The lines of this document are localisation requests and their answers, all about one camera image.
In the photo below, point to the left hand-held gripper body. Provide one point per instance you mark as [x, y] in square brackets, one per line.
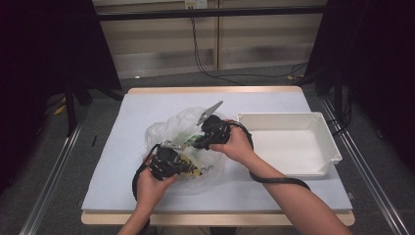
[166, 161]

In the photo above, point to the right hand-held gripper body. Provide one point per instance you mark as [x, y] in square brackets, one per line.
[217, 132]

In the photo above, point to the green snack packet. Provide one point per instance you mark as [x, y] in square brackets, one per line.
[193, 138]

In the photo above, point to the clear printed plastic bag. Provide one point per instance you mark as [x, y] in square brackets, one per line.
[182, 125]

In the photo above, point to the white plastic tray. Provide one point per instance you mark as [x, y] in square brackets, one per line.
[287, 150]

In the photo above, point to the person's right hand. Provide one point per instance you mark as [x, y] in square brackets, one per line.
[238, 147]

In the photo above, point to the person's left hand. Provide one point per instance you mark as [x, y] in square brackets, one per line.
[151, 192]

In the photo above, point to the white table mat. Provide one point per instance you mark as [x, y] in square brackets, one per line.
[114, 182]

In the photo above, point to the small black pen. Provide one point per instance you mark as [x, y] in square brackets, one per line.
[94, 141]

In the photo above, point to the yellow floor tape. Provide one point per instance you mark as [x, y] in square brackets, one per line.
[60, 109]
[288, 77]

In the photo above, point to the black stand legs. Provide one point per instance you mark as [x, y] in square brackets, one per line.
[69, 111]

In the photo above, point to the black horizontal bar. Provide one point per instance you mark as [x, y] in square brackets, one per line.
[212, 13]

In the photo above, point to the dark curtain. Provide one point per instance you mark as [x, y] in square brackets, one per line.
[375, 65]
[39, 49]

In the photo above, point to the aluminium floor rail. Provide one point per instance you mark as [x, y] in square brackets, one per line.
[49, 189]
[377, 191]

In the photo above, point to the white wall outlet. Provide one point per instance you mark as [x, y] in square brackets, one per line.
[195, 4]

